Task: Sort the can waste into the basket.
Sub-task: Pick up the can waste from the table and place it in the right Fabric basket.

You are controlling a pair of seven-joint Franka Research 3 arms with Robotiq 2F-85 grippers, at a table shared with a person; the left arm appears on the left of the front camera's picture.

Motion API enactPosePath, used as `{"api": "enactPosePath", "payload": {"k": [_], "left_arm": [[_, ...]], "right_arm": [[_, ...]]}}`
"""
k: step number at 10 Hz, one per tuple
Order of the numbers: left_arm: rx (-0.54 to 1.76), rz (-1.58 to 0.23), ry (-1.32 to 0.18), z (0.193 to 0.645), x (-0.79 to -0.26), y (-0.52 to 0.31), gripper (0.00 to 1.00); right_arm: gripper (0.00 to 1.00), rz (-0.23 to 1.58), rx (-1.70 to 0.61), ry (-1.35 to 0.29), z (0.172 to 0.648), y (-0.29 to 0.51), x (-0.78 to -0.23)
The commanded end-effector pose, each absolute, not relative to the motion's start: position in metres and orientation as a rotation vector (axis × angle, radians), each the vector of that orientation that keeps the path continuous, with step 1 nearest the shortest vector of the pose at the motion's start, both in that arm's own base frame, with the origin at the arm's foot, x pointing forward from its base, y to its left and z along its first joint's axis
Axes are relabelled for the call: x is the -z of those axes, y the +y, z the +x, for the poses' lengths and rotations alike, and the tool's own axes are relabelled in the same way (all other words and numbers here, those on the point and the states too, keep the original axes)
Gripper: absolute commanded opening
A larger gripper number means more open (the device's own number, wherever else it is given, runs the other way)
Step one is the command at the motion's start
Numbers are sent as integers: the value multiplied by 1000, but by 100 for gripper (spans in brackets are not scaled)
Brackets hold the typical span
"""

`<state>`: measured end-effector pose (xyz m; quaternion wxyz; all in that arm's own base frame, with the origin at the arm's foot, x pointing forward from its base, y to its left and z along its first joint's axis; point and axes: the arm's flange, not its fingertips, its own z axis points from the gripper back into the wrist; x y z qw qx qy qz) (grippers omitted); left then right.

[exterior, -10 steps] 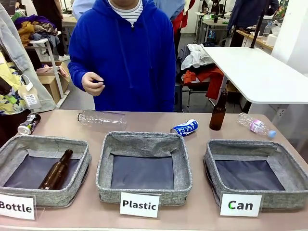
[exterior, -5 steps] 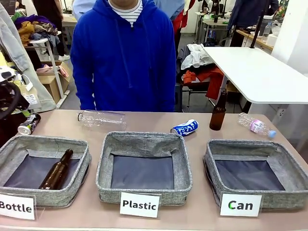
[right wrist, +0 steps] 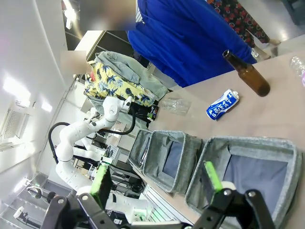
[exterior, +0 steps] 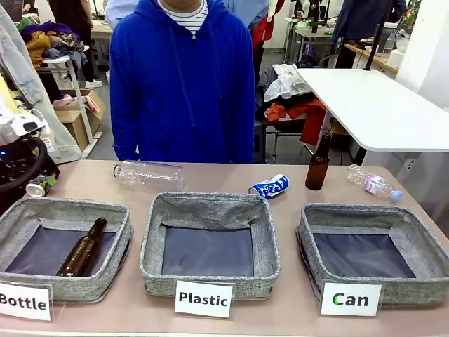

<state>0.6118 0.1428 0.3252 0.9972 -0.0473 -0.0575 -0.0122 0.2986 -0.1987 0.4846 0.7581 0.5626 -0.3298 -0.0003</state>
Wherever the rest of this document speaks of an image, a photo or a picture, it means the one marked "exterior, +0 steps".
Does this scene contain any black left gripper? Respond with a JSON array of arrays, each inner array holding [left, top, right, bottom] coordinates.
[[0, 136, 60, 187]]

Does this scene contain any crushed black drink can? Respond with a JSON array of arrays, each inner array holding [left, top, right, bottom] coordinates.
[[25, 174, 59, 198]]

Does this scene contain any crushed blue Pocari can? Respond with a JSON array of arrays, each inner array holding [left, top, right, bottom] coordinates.
[[248, 173, 290, 200]]

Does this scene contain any grey fabric basket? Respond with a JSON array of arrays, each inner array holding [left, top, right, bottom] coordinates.
[[139, 191, 281, 300], [296, 202, 449, 307], [0, 196, 134, 303]]

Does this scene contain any white Can label sign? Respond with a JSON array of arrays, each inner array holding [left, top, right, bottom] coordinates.
[[320, 282, 383, 317]]

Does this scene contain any light grey jacket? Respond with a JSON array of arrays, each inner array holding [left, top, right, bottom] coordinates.
[[0, 5, 82, 164]]

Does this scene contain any brown cardboard box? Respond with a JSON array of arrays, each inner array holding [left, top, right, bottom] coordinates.
[[52, 89, 106, 152]]

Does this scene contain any brown glass bottle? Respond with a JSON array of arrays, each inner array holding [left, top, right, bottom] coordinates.
[[304, 131, 333, 191], [55, 217, 108, 277]]

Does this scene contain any pile of mixed clothes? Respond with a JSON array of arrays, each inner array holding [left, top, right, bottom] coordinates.
[[20, 20, 91, 68]]

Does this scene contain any large clear plastic bottle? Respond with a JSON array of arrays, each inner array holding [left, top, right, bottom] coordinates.
[[112, 159, 185, 192]]

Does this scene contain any white Bottle label sign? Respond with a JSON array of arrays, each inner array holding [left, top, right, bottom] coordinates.
[[0, 282, 53, 322]]

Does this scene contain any person in black clothes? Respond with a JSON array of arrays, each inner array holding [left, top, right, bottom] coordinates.
[[48, 0, 104, 90]]

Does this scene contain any person in blue hoodie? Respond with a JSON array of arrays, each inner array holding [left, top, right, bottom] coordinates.
[[109, 0, 256, 164]]

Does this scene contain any white Plastic label sign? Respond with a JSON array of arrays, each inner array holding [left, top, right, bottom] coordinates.
[[174, 279, 235, 319]]

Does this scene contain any black chair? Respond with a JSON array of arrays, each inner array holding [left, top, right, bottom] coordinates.
[[254, 119, 307, 164]]

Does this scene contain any white crumpled cloth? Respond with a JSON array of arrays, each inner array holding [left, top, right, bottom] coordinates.
[[263, 63, 316, 103]]

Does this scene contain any orange red cloth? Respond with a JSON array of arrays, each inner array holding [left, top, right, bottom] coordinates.
[[265, 97, 328, 147]]

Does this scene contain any small pink-label plastic bottle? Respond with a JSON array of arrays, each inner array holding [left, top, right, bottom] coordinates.
[[345, 164, 403, 202]]

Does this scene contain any white side table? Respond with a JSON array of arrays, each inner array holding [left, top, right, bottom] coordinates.
[[294, 67, 449, 166]]

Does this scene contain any person in navy jacket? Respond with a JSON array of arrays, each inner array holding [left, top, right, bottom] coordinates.
[[331, 0, 408, 46]]

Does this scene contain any wooden desk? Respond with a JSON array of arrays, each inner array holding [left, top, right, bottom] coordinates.
[[344, 41, 401, 75]]

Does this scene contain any black pole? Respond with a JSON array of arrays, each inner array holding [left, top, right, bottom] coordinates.
[[364, 0, 387, 72]]

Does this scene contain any clear water bottle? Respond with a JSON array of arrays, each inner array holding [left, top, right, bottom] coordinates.
[[382, 33, 396, 61]]

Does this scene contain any thick black cable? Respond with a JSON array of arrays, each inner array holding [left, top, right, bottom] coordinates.
[[0, 138, 50, 204]]

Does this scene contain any white frame table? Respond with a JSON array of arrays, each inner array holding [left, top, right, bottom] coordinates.
[[34, 45, 103, 145]]

